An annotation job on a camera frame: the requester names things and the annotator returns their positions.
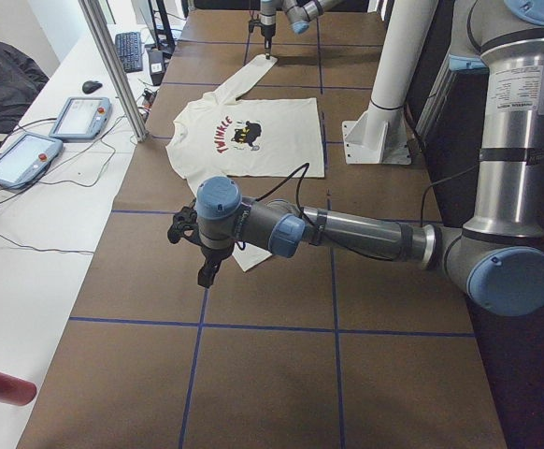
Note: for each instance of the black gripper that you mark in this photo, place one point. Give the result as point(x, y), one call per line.
point(267, 32)
point(213, 255)

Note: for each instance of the cream cat print shirt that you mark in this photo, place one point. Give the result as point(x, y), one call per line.
point(221, 134)

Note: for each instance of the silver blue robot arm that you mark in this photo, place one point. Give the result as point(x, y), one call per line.
point(494, 256)
point(299, 17)

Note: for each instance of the black power adapter box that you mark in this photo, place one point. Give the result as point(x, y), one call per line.
point(157, 66)

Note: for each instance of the black keyboard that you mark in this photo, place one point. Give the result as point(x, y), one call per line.
point(128, 46)

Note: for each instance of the black computer mouse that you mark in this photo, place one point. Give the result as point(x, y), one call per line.
point(91, 86)

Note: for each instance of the far teach pendant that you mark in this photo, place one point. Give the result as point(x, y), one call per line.
point(81, 119)

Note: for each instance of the teach pendant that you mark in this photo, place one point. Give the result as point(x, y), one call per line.
point(81, 119)
point(26, 159)

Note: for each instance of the near teach pendant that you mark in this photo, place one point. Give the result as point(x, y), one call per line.
point(26, 159)

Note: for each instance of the red bottle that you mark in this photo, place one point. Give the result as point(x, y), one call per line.
point(16, 391)

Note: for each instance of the black jacket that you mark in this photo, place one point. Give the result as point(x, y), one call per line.
point(21, 81)

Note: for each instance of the white camera mast with base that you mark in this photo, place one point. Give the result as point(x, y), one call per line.
point(379, 136)

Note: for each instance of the aluminium frame post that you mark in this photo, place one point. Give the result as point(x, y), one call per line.
point(97, 24)

